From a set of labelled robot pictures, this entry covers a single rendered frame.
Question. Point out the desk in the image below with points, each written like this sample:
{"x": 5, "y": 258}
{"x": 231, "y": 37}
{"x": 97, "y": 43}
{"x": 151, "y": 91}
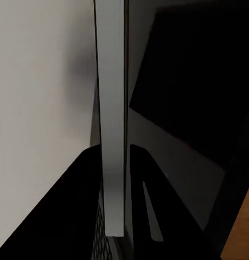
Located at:
{"x": 188, "y": 106}

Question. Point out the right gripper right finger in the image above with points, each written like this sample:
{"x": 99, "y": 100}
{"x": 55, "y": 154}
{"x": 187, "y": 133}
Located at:
{"x": 183, "y": 238}

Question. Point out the keyboard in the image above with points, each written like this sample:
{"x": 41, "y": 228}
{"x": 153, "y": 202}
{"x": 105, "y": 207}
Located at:
{"x": 104, "y": 248}

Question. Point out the cabinet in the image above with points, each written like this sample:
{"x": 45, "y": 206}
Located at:
{"x": 237, "y": 243}

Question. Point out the notebook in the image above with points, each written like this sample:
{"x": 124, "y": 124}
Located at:
{"x": 111, "y": 19}

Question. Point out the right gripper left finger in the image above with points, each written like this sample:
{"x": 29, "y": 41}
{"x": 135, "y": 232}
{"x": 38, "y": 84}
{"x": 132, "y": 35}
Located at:
{"x": 62, "y": 225}

